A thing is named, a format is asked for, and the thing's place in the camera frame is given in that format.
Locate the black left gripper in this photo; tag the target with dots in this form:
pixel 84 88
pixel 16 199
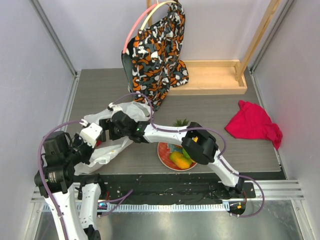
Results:
pixel 86 159

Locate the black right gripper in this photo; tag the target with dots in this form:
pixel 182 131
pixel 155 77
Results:
pixel 110 128

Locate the translucent white plastic bag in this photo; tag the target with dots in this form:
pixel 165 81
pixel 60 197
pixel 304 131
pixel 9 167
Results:
pixel 109 149

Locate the fake pineapple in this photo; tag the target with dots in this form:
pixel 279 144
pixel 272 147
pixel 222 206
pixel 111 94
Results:
pixel 181 122

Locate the green bumpy fake fruit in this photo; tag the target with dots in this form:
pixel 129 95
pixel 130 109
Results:
pixel 186 155

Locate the green yellow fake papaya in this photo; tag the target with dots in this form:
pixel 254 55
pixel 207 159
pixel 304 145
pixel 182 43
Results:
pixel 180 160

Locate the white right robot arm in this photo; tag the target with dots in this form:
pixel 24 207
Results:
pixel 204 152

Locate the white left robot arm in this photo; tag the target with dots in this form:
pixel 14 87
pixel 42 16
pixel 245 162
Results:
pixel 74 209

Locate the red and teal plate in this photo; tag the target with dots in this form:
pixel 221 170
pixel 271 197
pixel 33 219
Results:
pixel 164 150

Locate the camouflage patterned garment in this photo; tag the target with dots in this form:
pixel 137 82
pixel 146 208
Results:
pixel 151 59

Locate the wooden clothes rack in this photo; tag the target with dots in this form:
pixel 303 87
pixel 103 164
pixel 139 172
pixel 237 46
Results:
pixel 224 77

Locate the red cloth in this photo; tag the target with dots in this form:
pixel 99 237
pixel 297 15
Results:
pixel 252 122

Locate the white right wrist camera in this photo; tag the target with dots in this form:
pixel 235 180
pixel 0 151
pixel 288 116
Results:
pixel 114 108

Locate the white slotted cable duct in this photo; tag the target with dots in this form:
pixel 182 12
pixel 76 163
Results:
pixel 124 208

